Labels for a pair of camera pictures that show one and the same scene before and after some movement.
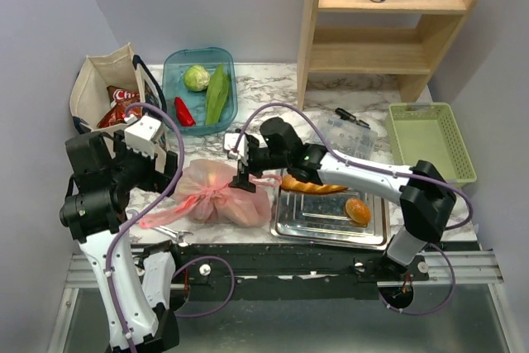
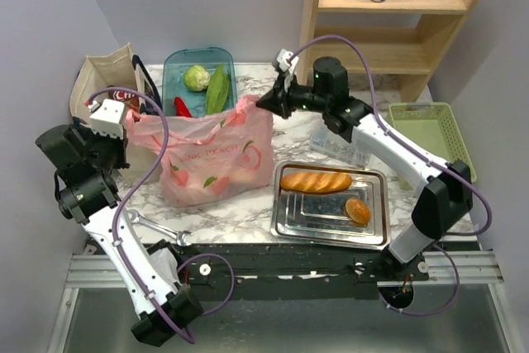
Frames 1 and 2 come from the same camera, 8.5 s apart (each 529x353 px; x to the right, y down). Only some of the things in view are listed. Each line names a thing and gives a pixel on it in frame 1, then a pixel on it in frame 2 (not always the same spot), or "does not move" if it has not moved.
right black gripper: x=241 y=180 -> x=274 y=102
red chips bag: x=120 y=99 does not move
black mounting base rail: x=291 y=271 does not move
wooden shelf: x=342 y=31 does not move
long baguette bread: x=290 y=183 does not move
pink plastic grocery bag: x=206 y=199 -> x=214 y=157
